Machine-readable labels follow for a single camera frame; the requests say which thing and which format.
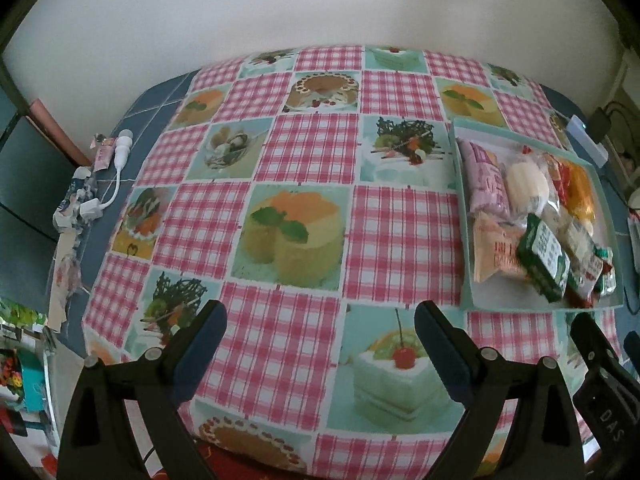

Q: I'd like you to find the green biscuit packet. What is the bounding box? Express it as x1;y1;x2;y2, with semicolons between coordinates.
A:
515;214;572;303

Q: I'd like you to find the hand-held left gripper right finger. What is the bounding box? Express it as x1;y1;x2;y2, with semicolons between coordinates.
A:
415;300;586;480

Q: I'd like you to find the red snack packet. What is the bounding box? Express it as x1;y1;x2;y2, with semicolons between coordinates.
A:
542;152;573;206

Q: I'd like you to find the orange noodle snack bag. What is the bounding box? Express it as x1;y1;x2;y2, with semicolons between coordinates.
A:
562;160;598;226

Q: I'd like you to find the teal shallow cardboard tray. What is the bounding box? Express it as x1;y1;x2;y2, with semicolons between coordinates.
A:
446;117;626;313

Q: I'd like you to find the pink snack packet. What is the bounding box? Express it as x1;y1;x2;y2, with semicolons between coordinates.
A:
457;140;511;216

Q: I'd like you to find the orange biscuit packet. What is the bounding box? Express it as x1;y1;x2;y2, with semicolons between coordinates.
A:
470;210;531;285

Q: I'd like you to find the dark cabinet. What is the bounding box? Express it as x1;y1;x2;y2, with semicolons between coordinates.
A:
0;85;81;286

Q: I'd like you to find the floral patterned cloth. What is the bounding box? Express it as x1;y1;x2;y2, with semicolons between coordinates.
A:
52;167;98;231

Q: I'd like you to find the white power strip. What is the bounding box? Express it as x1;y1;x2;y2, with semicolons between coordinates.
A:
567;115;608;166

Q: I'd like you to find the white cable adapter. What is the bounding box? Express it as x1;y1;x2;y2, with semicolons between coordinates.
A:
75;130;133;221

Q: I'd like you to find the black cable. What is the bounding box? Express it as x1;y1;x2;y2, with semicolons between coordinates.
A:
602;101;631;126

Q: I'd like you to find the small pink sachet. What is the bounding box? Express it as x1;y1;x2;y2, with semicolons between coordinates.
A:
90;134;115;170

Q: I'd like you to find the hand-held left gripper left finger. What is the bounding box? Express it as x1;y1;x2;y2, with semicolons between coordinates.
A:
57;300;228;480

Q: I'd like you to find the checkered cake print tablecloth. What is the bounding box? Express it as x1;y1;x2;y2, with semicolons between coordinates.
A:
82;45;623;480

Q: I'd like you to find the brown and white snack packet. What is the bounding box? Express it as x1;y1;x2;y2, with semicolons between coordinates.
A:
562;220;608;308

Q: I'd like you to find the black charger plug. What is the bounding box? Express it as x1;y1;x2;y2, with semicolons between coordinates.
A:
589;107;612;143

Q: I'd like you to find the brown wooden board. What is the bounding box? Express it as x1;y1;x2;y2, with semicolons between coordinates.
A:
29;99;96;167

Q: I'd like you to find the small green candy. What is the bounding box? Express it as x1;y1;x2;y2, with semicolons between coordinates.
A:
595;245;617;293

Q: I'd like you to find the white bun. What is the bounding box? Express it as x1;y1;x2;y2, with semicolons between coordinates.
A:
502;157;551;213

